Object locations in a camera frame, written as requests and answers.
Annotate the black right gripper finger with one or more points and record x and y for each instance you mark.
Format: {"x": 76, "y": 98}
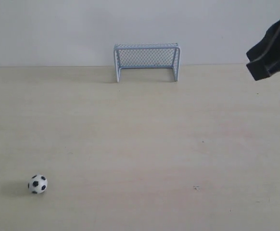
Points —
{"x": 270, "y": 42}
{"x": 263, "y": 61}

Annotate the small black white soccer ball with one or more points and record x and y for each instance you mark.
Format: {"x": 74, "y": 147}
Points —
{"x": 37, "y": 184}

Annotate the small light blue goal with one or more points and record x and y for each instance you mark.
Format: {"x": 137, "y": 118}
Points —
{"x": 146, "y": 56}

